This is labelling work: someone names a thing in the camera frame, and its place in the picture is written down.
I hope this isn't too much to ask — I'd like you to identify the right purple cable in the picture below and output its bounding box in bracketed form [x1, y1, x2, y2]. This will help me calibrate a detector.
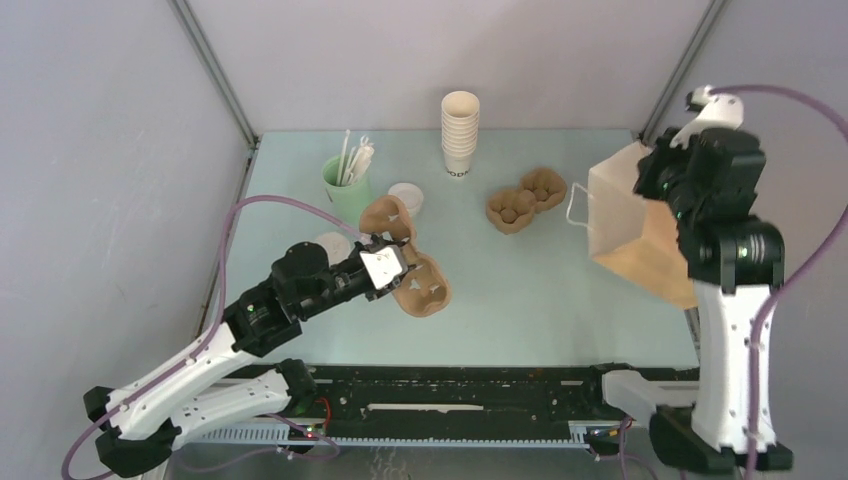
[708, 84, 848, 480]

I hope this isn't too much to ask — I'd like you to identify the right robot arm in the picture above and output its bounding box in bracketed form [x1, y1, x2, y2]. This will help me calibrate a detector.
[581, 127, 794, 475]

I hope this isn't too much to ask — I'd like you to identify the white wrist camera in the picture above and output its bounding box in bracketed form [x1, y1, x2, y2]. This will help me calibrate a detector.
[359, 245, 408, 290]
[669, 85, 744, 150]

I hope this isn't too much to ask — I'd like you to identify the brown paper bag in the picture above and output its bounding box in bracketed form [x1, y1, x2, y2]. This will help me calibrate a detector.
[566, 141, 697, 310]

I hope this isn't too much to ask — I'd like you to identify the stack of paper cups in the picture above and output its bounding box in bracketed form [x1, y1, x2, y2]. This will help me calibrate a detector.
[441, 91, 481, 178]

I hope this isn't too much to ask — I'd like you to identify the white plastic lids stack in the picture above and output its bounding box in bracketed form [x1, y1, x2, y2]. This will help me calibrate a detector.
[388, 182, 424, 217]

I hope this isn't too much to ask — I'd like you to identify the wrapped white straws bundle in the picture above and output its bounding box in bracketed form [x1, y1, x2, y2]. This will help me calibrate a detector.
[335, 130, 375, 187]

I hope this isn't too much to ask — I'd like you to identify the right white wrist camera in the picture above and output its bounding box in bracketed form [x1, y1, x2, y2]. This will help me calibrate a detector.
[669, 85, 744, 150]

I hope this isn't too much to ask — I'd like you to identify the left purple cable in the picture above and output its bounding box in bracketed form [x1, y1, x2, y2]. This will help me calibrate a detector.
[60, 194, 372, 480]

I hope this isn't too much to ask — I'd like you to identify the purple cable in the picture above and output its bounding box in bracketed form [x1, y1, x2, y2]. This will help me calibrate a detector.
[708, 84, 848, 480]
[60, 194, 372, 480]

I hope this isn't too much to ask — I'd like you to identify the green straw holder cup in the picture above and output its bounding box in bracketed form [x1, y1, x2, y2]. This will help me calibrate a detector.
[322, 156, 376, 227]

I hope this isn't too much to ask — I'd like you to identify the brown pulp cup carrier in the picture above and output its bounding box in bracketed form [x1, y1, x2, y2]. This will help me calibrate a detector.
[485, 167, 568, 235]

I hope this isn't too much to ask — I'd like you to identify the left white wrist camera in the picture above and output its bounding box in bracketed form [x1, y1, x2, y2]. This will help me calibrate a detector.
[359, 245, 408, 290]

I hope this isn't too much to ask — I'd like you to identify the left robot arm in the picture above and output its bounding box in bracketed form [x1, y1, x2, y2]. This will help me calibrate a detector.
[84, 235, 411, 478]

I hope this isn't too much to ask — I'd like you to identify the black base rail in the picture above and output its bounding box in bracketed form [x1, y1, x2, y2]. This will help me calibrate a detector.
[152, 362, 757, 458]

